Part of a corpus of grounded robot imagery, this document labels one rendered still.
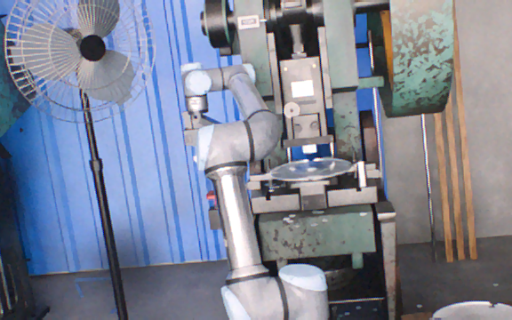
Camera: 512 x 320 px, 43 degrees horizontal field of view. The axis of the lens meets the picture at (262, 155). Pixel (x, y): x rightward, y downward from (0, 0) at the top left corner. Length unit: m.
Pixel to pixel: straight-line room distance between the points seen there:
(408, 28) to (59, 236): 2.62
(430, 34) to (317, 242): 0.79
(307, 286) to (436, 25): 0.85
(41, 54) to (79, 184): 1.47
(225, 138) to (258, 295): 0.41
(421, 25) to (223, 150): 0.71
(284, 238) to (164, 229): 1.62
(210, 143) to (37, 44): 1.03
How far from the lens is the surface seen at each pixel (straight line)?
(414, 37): 1.99
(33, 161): 3.91
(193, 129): 2.17
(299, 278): 1.64
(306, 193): 2.26
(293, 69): 2.28
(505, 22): 3.64
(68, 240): 3.94
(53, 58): 2.51
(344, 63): 2.23
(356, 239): 2.25
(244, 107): 1.87
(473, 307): 2.12
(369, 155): 2.65
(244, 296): 1.63
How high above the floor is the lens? 1.31
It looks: 11 degrees down
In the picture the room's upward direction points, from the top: 7 degrees counter-clockwise
